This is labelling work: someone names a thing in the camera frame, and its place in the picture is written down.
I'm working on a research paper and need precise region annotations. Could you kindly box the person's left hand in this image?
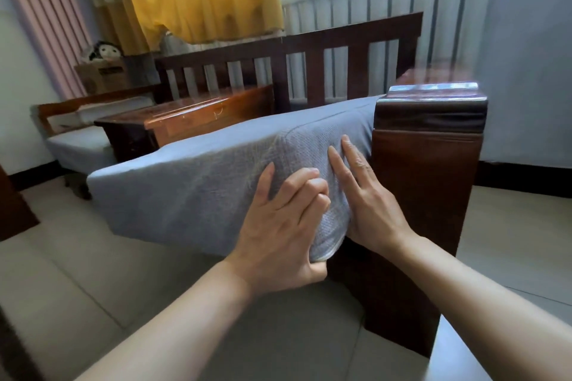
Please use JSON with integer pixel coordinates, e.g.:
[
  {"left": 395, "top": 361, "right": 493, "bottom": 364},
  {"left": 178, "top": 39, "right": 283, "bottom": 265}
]
[{"left": 225, "top": 161, "right": 331, "bottom": 299}]

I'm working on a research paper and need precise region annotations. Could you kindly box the grey seat cushion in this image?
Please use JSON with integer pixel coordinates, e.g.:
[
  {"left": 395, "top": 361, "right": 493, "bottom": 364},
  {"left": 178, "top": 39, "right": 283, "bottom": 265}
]
[
  {"left": 87, "top": 95, "right": 385, "bottom": 263},
  {"left": 46, "top": 126, "right": 117, "bottom": 174}
]

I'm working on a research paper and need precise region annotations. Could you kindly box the brown box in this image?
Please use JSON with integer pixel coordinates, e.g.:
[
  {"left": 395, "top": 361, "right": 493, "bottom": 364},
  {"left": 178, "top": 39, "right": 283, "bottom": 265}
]
[{"left": 73, "top": 59, "right": 130, "bottom": 96}]

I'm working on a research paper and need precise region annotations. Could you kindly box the white radiator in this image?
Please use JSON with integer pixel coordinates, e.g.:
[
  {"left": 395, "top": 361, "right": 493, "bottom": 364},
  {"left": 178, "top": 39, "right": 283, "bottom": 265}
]
[{"left": 281, "top": 0, "right": 499, "bottom": 102}]

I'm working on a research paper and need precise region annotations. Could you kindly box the dark wooden sofa with console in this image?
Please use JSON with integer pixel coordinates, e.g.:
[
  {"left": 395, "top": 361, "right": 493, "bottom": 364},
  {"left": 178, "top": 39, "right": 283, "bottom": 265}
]
[{"left": 36, "top": 12, "right": 489, "bottom": 359}]

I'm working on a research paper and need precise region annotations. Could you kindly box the person's right forearm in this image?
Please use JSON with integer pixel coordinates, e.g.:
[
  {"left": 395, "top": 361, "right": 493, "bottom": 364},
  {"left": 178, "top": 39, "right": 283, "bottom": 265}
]
[{"left": 388, "top": 233, "right": 572, "bottom": 381}]

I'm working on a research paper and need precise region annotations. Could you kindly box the long dark wooden sofa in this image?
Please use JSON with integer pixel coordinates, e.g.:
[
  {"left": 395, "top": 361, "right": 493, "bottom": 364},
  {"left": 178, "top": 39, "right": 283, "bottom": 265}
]
[{"left": 0, "top": 164, "right": 40, "bottom": 243}]

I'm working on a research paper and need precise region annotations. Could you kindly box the person's left forearm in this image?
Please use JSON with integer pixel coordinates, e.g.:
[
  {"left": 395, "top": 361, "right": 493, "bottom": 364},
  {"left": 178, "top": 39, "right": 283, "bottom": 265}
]
[{"left": 76, "top": 260, "right": 256, "bottom": 381}]

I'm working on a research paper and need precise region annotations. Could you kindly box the person's right hand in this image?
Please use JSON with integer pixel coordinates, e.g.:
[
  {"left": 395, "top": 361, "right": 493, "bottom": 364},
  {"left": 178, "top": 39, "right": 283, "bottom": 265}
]
[{"left": 327, "top": 134, "right": 416, "bottom": 257}]

